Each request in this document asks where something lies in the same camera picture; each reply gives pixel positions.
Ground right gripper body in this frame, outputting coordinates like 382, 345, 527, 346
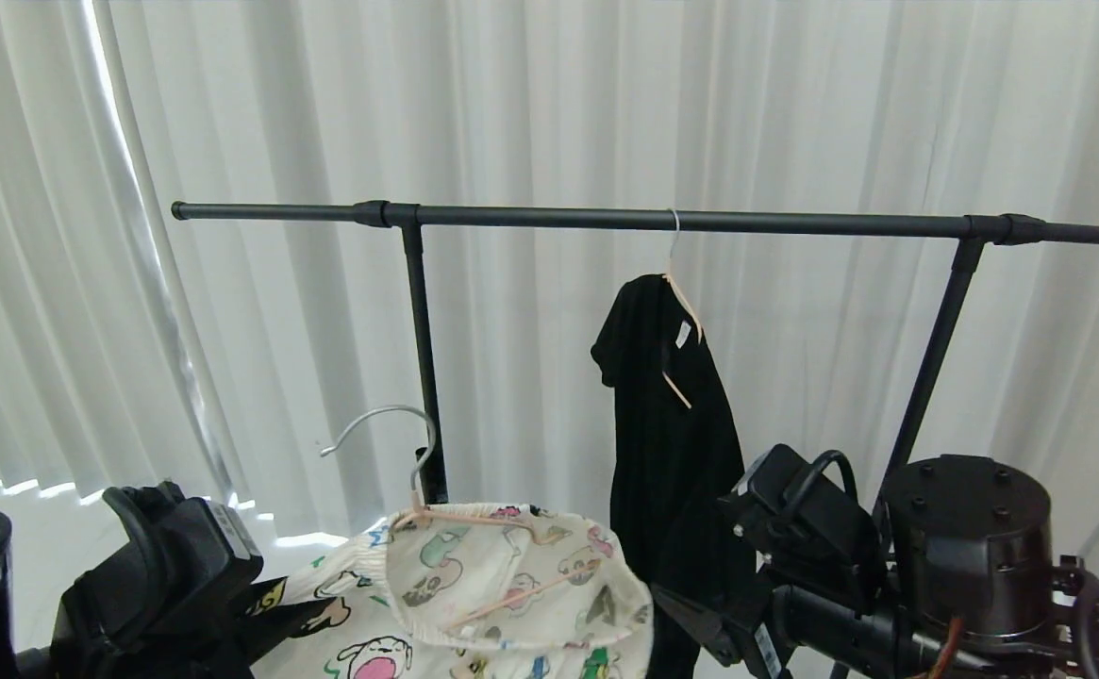
714, 577, 901, 679

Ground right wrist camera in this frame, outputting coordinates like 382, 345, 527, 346
719, 443, 890, 604

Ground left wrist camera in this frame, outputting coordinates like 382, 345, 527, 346
49, 481, 265, 679

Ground white curtain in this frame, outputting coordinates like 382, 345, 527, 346
0, 0, 1099, 567

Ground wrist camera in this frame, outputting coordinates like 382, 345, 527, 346
719, 443, 890, 604
49, 481, 265, 679

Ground black t-shirt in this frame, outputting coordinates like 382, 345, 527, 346
591, 273, 759, 679

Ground pink clothes hanger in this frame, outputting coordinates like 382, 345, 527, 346
320, 406, 608, 635
660, 209, 707, 412

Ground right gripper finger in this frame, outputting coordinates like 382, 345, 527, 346
651, 585, 743, 667

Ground black clothes rack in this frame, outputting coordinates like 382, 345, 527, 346
172, 200, 1099, 515

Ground black cable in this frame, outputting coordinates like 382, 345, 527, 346
788, 450, 859, 518
101, 486, 175, 614

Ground cream printed garment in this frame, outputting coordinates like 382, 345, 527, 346
252, 503, 656, 679

